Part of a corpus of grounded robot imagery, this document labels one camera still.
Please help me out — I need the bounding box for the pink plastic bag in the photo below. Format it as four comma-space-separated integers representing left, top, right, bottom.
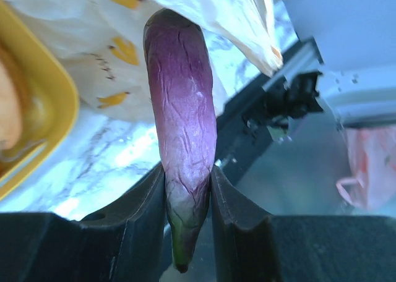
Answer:
336, 126, 395, 210

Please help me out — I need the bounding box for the banana print plastic bag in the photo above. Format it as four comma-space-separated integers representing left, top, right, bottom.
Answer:
4, 0, 283, 122

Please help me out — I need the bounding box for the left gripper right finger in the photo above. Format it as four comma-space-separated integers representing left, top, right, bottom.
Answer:
211, 167, 395, 282

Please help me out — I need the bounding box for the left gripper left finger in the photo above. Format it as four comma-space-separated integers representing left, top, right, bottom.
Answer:
1, 165, 165, 281

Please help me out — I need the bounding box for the purple toy eggplant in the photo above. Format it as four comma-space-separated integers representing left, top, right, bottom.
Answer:
144, 9, 217, 273

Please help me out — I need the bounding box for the yellow food tray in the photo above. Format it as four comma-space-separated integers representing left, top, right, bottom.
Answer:
1, 1, 79, 199

